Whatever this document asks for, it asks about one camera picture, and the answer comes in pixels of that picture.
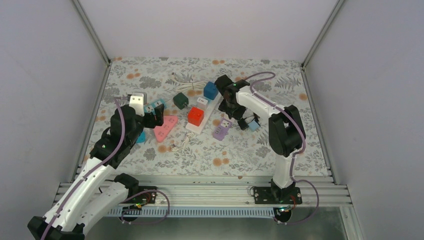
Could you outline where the white multicolour power strip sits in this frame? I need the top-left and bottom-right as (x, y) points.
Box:
(185, 93), (222, 135)

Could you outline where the blue cube socket adapter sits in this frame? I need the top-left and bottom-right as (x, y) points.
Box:
(203, 81), (219, 100)

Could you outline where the black power adapter with cord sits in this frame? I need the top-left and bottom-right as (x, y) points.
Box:
(237, 115), (259, 131)

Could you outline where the dark green cube adapter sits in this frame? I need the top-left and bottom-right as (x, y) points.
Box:
(172, 92), (189, 110)

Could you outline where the red cube socket adapter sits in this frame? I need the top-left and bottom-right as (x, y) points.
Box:
(187, 106), (204, 127)

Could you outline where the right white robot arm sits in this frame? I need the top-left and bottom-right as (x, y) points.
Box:
(214, 75), (306, 204)

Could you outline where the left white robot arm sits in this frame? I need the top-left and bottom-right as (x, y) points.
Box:
(27, 104), (165, 240)

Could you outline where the teal power strip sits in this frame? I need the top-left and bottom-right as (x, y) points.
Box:
(143, 98), (167, 114)

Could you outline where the pink triangular power strip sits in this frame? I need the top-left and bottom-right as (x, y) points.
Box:
(153, 115), (178, 143)

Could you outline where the cyan small socket adapter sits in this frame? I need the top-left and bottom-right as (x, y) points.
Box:
(136, 131), (146, 144)

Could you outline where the purple power strip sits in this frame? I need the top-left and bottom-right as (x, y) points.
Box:
(212, 118), (233, 141)

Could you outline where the light blue small adapter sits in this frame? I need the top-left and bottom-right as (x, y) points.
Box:
(248, 120), (260, 132)

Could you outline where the floral patterned table mat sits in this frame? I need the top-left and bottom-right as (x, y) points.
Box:
(87, 57), (328, 177)

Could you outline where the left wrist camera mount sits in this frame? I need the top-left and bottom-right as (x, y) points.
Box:
(128, 92), (147, 117)

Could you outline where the coiled white power cable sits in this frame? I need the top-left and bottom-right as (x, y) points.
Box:
(168, 72), (211, 94)

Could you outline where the braided white cable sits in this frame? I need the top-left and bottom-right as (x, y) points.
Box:
(169, 131), (195, 153)

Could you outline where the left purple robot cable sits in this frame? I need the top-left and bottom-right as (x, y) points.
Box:
(39, 96), (131, 240)

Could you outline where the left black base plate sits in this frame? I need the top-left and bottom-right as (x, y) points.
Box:
(123, 186), (158, 205)

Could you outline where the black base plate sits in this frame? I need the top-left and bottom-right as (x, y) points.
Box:
(249, 186), (303, 205)
(123, 186), (158, 205)

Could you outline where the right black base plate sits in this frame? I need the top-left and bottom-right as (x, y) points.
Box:
(249, 186), (303, 205)

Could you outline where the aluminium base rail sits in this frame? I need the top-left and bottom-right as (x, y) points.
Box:
(53, 181), (353, 208)

